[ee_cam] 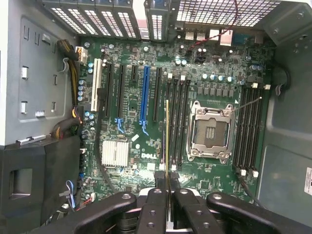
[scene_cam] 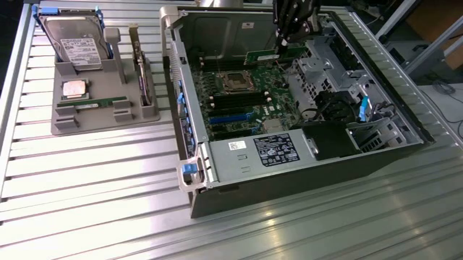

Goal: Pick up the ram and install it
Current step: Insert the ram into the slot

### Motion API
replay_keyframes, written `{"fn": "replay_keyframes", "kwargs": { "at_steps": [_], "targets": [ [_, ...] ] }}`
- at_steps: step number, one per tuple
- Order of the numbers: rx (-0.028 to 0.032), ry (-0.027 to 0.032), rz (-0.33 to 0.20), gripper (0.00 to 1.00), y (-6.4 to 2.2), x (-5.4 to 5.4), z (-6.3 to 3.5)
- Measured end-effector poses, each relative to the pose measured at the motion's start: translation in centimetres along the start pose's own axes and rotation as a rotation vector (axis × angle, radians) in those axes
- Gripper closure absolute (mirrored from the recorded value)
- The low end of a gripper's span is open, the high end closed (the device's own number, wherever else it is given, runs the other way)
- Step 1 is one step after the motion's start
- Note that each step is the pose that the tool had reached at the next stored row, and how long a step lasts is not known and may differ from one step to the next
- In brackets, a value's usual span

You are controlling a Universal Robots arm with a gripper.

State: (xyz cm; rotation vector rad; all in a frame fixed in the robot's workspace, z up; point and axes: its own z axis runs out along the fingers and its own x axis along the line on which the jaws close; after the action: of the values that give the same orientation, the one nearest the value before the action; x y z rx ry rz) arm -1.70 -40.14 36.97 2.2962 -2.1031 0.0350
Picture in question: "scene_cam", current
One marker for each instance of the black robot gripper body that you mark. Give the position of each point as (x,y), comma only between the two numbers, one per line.
(301,16)

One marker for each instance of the green RAM stick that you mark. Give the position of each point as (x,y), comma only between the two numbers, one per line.
(261,57)
(98,102)

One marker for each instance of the black RAM slots, four-slot bank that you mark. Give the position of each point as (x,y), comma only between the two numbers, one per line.
(225,65)
(237,100)

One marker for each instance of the green motherboard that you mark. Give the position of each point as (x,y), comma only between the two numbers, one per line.
(275,81)

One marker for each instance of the metal disk bay cage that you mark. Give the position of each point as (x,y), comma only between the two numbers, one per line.
(318,70)

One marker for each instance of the silver chipset heatsink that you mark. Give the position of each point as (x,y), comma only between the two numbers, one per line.
(273,126)

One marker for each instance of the blue expansion slot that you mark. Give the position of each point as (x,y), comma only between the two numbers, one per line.
(230,118)

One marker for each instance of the brown cardboard box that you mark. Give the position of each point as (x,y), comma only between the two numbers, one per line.
(434,16)

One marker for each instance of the perforated metal drive bay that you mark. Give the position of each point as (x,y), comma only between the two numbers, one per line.
(379,135)

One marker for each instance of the grey power supply unit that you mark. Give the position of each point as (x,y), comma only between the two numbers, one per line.
(231,162)

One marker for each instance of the black open PC case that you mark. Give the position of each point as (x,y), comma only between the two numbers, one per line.
(290,187)

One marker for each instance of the blue case latch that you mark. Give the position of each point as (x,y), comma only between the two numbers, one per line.
(190,169)

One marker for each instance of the grey parts rack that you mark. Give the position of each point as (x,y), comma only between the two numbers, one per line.
(105,122)

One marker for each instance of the silver hard disk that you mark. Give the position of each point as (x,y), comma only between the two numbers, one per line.
(74,35)

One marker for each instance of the copper-topped CPU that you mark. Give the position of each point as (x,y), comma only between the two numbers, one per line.
(75,88)

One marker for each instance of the blue disk caddy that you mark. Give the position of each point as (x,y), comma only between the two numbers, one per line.
(48,11)

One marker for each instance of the CPU socket with metal frame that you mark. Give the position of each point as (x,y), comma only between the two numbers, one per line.
(233,82)

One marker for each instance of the graphics card with metal bracket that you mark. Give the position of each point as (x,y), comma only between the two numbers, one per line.
(143,81)

